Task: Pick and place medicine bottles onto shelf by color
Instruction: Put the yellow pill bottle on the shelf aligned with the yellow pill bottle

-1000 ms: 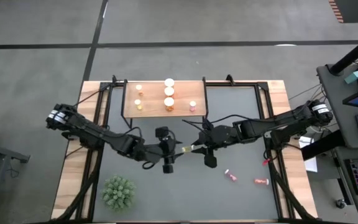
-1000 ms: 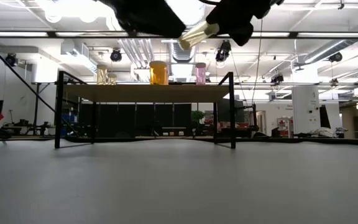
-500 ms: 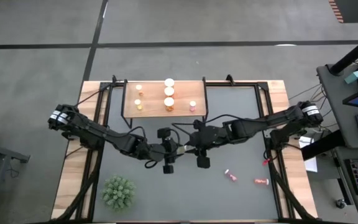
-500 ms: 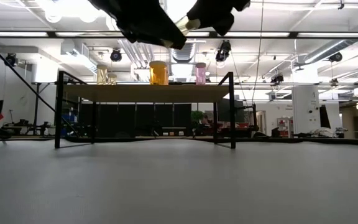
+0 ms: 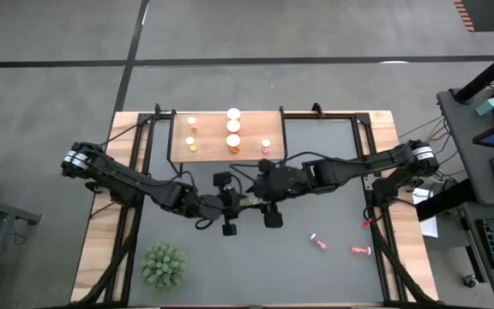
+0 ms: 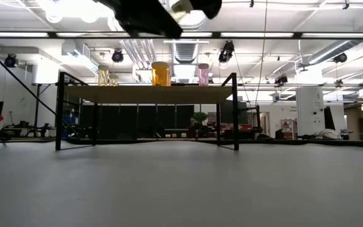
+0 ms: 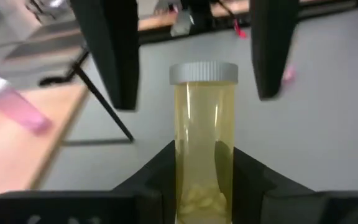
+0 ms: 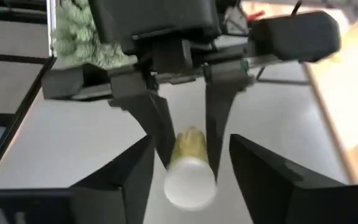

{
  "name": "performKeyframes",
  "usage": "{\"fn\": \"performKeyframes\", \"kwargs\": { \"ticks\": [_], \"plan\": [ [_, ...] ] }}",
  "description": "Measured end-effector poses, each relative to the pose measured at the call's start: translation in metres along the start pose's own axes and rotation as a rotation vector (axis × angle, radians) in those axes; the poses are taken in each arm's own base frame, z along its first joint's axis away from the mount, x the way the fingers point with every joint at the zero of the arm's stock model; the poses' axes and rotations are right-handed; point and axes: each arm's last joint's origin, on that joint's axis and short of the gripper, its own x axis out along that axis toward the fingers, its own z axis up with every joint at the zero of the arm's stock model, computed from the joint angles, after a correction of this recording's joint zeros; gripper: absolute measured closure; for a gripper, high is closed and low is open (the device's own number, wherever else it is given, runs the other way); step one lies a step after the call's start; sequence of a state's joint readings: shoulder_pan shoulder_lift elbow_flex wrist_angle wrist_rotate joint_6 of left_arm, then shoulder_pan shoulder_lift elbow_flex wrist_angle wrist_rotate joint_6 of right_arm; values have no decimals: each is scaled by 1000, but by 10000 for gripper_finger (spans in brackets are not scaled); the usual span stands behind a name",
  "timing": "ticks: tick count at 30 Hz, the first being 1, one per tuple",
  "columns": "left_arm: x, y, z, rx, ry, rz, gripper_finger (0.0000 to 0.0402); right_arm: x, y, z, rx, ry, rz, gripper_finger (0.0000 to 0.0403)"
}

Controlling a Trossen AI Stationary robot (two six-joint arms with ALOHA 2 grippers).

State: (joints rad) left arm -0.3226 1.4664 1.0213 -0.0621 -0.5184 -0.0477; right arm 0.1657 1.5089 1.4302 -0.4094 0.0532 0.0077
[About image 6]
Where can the orange medicine bottle white cap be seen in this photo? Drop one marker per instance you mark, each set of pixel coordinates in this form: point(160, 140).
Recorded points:
point(161, 75)

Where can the pink medicine bottle white cap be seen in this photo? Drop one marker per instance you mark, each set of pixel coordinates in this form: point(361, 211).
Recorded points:
point(203, 75)

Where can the black ceiling-hung camera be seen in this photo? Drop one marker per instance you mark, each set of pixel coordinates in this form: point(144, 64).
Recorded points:
point(226, 52)

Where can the black aluminium rig frame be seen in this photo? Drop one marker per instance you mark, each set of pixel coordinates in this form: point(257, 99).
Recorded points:
point(216, 35)

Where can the white room pillar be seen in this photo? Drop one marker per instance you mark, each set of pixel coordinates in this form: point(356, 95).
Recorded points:
point(310, 107)

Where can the black ceiling spotlight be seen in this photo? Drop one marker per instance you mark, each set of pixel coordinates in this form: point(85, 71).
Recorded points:
point(11, 60)
point(340, 57)
point(281, 79)
point(117, 56)

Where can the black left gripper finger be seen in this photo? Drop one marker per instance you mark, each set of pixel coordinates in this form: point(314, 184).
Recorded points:
point(143, 15)
point(208, 6)

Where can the green background potted plant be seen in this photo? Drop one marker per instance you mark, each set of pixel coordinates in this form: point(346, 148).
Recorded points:
point(200, 117)

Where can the silver ceiling duct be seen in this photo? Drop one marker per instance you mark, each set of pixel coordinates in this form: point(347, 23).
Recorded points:
point(186, 50)

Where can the black partition panel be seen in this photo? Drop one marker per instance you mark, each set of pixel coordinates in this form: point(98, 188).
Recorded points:
point(121, 123)

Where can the wooden shelf with black frame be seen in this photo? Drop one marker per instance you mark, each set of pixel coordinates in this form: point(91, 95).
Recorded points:
point(153, 94)

